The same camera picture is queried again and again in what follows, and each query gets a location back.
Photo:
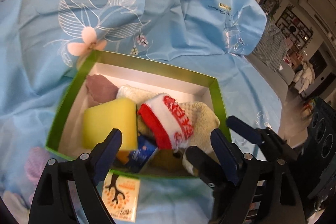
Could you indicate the purple folded cloth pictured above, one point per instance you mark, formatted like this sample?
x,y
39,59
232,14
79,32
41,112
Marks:
x,y
100,90

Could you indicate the beige fluffy towel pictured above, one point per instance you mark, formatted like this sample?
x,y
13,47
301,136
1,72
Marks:
x,y
202,118

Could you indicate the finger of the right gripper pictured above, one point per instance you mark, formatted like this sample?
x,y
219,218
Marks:
x,y
253,135
209,171

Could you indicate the dark wall shelf unit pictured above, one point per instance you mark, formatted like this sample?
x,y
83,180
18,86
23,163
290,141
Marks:
x,y
294,29

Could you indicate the white tissue pack tree print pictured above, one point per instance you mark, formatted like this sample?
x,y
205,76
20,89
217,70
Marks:
x,y
120,196

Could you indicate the patterned grey cushion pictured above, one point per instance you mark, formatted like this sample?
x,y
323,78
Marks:
x,y
271,48

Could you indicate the light blue floral sheet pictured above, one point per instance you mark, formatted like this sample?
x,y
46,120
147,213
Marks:
x,y
43,42

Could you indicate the blue small packet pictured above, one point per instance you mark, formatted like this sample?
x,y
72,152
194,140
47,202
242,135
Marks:
x,y
138,159

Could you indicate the white stuffed animal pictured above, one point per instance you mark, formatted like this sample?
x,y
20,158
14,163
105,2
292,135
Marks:
x,y
305,77

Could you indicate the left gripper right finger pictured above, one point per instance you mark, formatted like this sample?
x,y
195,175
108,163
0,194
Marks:
x,y
239,178

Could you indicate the white blue plush toy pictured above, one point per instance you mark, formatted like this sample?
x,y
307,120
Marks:
x,y
16,206

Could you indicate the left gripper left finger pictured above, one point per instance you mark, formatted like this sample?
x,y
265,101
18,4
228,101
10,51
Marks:
x,y
89,172

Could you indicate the red white knit sock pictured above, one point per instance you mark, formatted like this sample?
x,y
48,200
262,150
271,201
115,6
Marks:
x,y
168,122

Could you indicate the yellow sponge block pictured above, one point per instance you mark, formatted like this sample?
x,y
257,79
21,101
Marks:
x,y
100,120

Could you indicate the purple mesh bath pouf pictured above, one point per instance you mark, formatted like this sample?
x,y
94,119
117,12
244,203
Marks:
x,y
35,164

